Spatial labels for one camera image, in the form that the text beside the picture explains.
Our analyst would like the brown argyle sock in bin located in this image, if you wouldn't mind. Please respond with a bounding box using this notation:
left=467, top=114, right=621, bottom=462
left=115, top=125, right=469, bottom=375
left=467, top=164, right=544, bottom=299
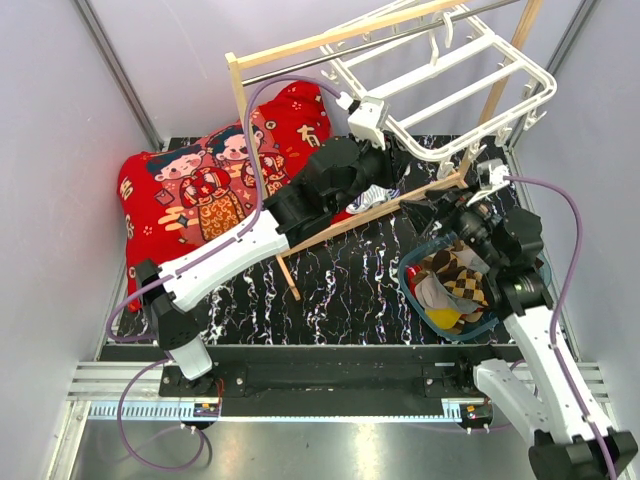
left=426, top=246, right=490, bottom=314

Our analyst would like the red cartoon pillow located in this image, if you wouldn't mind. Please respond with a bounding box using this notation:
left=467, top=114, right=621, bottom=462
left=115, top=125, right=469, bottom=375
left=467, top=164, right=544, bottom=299
left=117, top=81, right=331, bottom=292

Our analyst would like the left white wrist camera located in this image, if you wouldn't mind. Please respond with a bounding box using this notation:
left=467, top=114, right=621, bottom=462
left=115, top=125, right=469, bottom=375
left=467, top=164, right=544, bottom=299
left=336, top=92, right=388, bottom=151

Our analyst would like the vertical aluminium post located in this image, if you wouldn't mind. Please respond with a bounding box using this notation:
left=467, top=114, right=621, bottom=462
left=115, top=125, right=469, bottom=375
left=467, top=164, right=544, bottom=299
left=533, top=0, right=602, bottom=77
left=70, top=0, right=164, bottom=151

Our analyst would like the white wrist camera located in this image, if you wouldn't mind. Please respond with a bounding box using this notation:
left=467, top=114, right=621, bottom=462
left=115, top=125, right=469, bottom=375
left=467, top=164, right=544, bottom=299
left=471, top=159, right=511, bottom=203
left=336, top=92, right=388, bottom=151

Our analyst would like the clear blue plastic bin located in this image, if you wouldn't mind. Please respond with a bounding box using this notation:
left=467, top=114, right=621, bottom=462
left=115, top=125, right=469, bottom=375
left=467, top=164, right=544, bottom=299
left=398, top=234, right=550, bottom=342

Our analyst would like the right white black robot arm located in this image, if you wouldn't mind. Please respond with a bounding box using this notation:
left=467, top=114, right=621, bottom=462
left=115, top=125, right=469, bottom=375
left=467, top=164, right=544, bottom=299
left=401, top=189, right=638, bottom=479

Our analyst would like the left vertical aluminium post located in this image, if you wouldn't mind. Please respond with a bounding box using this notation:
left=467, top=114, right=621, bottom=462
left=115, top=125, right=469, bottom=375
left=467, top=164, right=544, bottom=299
left=70, top=0, right=164, bottom=151

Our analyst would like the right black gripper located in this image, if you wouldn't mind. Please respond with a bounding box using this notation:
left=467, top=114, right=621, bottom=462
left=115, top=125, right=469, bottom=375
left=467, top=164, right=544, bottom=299
left=399, top=180, right=506, bottom=271

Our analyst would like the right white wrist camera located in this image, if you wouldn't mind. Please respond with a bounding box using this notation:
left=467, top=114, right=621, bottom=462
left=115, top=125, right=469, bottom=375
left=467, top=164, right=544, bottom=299
left=471, top=159, right=511, bottom=203

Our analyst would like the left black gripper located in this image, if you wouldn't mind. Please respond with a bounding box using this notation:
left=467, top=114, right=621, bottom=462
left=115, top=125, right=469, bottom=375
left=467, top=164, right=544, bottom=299
left=329, top=130, right=414, bottom=216

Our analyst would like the white plastic clip hanger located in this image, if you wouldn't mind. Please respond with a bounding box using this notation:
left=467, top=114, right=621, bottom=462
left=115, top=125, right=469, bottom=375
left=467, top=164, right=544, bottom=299
left=320, top=1, right=557, bottom=178

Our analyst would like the grey sock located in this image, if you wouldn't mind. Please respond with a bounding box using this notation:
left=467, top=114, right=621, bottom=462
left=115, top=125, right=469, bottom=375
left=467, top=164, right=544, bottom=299
left=415, top=273, right=481, bottom=314

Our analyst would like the blue striped cloth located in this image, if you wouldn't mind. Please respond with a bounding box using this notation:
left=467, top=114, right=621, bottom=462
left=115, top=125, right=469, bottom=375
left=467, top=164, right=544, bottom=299
left=345, top=185, right=400, bottom=215

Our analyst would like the wooden drying rack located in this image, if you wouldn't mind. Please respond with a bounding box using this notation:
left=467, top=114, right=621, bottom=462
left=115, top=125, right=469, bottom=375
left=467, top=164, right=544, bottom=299
left=223, top=0, right=546, bottom=302

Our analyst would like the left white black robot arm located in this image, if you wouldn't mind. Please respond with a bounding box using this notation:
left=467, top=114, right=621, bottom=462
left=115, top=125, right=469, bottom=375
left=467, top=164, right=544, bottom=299
left=135, top=132, right=412, bottom=396

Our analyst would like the right vertical aluminium post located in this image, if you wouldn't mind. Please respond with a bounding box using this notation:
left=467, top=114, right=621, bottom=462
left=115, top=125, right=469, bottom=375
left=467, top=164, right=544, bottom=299
left=533, top=0, right=602, bottom=77

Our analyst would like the yellow sock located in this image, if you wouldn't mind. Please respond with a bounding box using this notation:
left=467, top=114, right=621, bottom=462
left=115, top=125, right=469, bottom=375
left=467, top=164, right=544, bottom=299
left=425, top=308, right=462, bottom=330

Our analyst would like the aluminium frame rail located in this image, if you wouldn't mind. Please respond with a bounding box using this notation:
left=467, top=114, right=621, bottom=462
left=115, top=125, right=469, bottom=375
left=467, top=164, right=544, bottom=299
left=64, top=362, right=171, bottom=401

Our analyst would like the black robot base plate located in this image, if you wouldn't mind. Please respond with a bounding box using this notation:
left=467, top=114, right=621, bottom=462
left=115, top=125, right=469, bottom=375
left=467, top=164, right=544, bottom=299
left=159, top=344, right=514, bottom=398

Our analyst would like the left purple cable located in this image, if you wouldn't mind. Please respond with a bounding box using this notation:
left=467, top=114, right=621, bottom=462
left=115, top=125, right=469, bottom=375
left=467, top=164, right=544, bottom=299
left=108, top=77, right=346, bottom=474

